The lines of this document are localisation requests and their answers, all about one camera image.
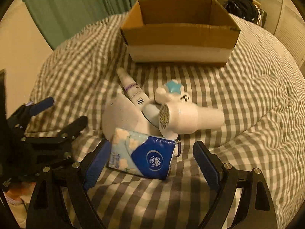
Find white mesh bag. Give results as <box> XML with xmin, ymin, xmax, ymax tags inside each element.
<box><xmin>101</xmin><ymin>93</ymin><xmax>161</xmax><ymax>141</ymax></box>

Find white toothpaste tube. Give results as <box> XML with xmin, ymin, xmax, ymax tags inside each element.
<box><xmin>117</xmin><ymin>68</ymin><xmax>150</xmax><ymax>111</ymax></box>

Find blue tissue pack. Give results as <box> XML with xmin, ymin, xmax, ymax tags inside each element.
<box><xmin>109</xmin><ymin>128</ymin><xmax>176</xmax><ymax>180</ymax></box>

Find light blue small case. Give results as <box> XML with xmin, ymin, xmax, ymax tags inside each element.
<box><xmin>142</xmin><ymin>103</ymin><xmax>161</xmax><ymax>128</ymax></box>

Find white hair dryer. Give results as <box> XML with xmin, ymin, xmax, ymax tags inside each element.
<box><xmin>158</xmin><ymin>100</ymin><xmax>225</xmax><ymax>140</ymax></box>

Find white plush star toy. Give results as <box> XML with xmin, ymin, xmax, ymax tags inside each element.
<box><xmin>154</xmin><ymin>79</ymin><xmax>192</xmax><ymax>104</ymax></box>

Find large green curtain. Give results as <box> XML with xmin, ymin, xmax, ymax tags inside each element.
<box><xmin>22</xmin><ymin>0</ymin><xmax>137</xmax><ymax>49</ymax></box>

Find open cardboard box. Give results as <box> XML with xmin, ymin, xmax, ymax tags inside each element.
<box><xmin>120</xmin><ymin>0</ymin><xmax>240</xmax><ymax>67</ymax></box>

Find white louvered wardrobe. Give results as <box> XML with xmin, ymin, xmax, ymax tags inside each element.
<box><xmin>262</xmin><ymin>0</ymin><xmax>304</xmax><ymax>67</ymax></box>

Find black clothes on chair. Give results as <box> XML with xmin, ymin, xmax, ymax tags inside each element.
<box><xmin>224</xmin><ymin>0</ymin><xmax>262</xmax><ymax>26</ymax></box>

